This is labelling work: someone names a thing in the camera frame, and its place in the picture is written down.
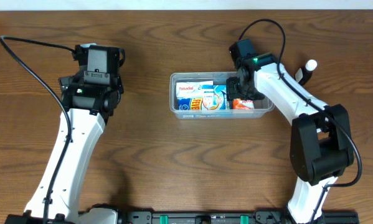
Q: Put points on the red Panadol ActiFast box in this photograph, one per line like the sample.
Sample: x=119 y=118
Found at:
x=239 y=104

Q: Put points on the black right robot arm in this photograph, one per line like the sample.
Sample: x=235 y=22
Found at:
x=321 y=147

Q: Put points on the clear plastic container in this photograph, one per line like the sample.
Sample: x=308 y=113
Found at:
x=219 y=78

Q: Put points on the black mounting rail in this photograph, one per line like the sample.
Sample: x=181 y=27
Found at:
x=257 y=217

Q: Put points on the blue Kool Fever box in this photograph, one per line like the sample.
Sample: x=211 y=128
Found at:
x=213 y=100

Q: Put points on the dark syrup bottle white cap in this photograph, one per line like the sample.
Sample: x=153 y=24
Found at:
x=304 y=73

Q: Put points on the white blue Panadol box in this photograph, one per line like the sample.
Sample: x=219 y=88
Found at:
x=193 y=89

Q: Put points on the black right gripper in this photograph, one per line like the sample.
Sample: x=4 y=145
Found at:
x=231 y=90

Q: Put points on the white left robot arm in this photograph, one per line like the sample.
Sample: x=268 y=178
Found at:
x=89 y=99

